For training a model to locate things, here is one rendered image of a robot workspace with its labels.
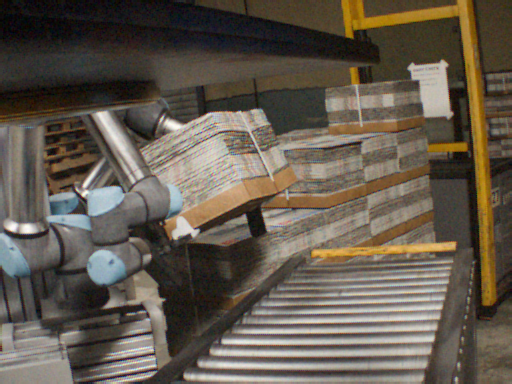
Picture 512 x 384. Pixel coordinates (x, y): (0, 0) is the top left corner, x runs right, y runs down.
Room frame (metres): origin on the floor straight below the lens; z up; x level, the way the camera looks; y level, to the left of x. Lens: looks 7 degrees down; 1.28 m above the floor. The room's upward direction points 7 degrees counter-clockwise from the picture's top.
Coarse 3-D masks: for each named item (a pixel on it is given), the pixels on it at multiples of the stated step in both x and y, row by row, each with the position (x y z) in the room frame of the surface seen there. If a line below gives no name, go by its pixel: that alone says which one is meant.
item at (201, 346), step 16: (288, 272) 1.91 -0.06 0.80; (256, 288) 1.78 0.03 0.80; (272, 288) 1.77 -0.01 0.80; (240, 304) 1.65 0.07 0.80; (256, 304) 1.65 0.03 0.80; (224, 320) 1.54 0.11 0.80; (240, 320) 1.54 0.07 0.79; (208, 336) 1.44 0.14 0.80; (192, 352) 1.34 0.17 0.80; (208, 352) 1.36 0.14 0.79; (176, 368) 1.26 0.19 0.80
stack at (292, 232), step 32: (384, 192) 3.02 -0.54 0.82; (224, 224) 2.63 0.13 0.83; (288, 224) 2.50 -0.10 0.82; (320, 224) 2.65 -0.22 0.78; (352, 224) 2.82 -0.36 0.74; (384, 224) 3.00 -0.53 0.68; (192, 256) 2.37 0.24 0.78; (224, 256) 2.27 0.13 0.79; (256, 256) 2.36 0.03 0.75; (288, 256) 2.49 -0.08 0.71; (384, 256) 2.99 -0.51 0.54; (192, 288) 2.38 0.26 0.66; (224, 288) 2.28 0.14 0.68; (192, 320) 2.40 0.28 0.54
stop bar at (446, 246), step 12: (312, 252) 2.04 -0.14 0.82; (324, 252) 2.03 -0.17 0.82; (336, 252) 2.02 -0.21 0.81; (348, 252) 2.01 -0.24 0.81; (360, 252) 2.00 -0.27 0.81; (372, 252) 1.98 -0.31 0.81; (384, 252) 1.97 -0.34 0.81; (396, 252) 1.96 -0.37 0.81; (408, 252) 1.95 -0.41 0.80; (420, 252) 1.94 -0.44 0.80
